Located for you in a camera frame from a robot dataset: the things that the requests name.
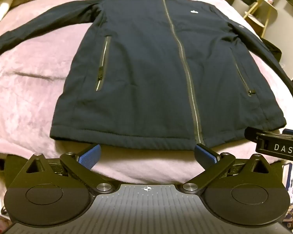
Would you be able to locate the pink fuzzy bed blanket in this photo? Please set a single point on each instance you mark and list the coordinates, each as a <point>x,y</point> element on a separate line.
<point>31,80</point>

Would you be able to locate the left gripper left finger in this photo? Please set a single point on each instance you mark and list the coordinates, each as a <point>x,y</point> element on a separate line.
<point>79,166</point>

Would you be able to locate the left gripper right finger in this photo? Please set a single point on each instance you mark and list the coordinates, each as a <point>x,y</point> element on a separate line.
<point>215,165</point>

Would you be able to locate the yellow wooden side shelf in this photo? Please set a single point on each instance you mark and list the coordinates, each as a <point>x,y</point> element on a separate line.
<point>259,15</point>

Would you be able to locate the navy blue zip jacket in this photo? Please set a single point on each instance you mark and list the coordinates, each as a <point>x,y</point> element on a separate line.
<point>158,74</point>

